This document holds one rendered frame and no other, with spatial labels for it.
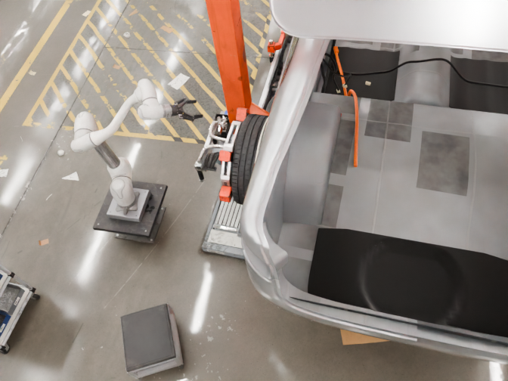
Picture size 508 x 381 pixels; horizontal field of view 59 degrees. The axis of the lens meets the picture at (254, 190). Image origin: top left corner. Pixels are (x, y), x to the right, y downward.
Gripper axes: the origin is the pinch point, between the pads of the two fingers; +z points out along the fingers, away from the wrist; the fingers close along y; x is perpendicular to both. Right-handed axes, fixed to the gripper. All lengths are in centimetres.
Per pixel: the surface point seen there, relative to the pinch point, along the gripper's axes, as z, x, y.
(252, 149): 19, 10, 47
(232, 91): 31.0, 2.6, -12.4
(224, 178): 6, -15, 50
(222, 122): 45, -52, -29
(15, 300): -131, -158, 43
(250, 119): 27.7, 11.4, 23.4
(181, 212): 10, -124, 11
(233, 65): 24.5, 27.1, -12.5
